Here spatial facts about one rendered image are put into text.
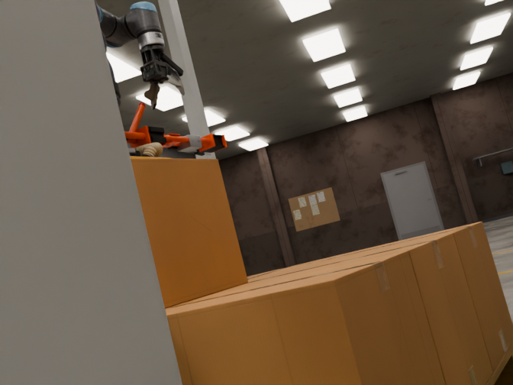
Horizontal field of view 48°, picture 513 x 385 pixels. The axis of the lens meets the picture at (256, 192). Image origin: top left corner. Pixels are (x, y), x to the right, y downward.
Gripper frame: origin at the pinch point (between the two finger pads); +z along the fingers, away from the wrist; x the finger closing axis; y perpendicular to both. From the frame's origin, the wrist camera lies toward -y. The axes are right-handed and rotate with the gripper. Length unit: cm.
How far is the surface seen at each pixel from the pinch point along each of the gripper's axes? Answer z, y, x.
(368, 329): 78, 61, 80
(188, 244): 52, 33, 21
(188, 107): -78, -231, -163
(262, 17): -275, -565, -243
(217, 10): -275, -481, -264
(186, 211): 43, 31, 21
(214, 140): 14.5, -16.9, 3.2
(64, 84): 53, 144, 110
